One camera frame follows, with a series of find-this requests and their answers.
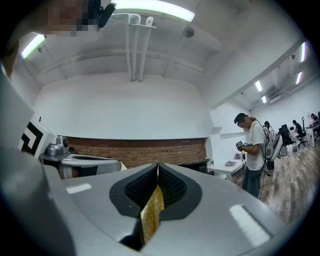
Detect yellow clothes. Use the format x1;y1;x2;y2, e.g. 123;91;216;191
139;163;165;248

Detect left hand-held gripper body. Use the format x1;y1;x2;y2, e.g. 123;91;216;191
17;116;72;166

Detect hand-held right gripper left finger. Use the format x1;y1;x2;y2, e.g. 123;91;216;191
62;162;160;252

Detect head-worn camera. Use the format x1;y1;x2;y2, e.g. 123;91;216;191
96;0;118;29

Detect person's head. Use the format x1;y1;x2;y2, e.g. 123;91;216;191
32;0;101;36

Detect white ceiling pipes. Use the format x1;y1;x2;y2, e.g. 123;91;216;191
112;12;158;83

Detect white table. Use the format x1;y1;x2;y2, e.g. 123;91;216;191
207;159;248;181

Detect grey white backpack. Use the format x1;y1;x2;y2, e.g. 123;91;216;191
261;126;284;161

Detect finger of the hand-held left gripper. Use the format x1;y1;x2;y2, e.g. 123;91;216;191
60;154;124;180

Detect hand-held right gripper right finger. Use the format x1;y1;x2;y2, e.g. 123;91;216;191
143;162;287;256

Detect long ceiling light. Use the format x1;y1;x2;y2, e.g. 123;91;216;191
110;0;196;23
20;34;48;60

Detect ceiling dome sensor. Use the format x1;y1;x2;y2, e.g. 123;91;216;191
183;26;196;39

